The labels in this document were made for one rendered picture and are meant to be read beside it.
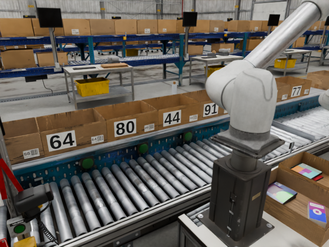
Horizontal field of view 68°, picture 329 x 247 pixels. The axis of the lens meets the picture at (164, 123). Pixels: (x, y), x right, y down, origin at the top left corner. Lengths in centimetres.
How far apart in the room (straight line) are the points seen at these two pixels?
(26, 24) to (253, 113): 548
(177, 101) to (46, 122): 108
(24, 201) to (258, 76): 91
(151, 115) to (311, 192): 108
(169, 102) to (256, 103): 133
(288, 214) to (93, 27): 561
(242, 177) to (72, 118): 129
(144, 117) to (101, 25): 470
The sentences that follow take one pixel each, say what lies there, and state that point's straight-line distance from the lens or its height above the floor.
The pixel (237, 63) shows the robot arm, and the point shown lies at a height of 147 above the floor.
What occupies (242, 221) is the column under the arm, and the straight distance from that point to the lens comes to 114.
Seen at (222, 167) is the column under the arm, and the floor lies 107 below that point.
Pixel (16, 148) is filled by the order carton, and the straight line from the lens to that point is 161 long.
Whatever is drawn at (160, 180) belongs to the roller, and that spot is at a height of 75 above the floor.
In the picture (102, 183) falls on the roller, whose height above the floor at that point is 75.
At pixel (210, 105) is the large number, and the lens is 206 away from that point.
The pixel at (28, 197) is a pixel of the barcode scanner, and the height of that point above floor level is 108.
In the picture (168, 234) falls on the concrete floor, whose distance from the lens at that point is 224.
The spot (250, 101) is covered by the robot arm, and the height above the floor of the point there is 138.
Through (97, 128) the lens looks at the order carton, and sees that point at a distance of 164.
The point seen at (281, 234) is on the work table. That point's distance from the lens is 132.
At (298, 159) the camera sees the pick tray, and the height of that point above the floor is 81.
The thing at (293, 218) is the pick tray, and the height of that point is 81.
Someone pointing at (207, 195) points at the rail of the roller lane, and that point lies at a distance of 150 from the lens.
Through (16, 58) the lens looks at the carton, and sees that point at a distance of 577.
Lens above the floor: 163
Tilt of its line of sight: 22 degrees down
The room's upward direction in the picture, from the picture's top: straight up
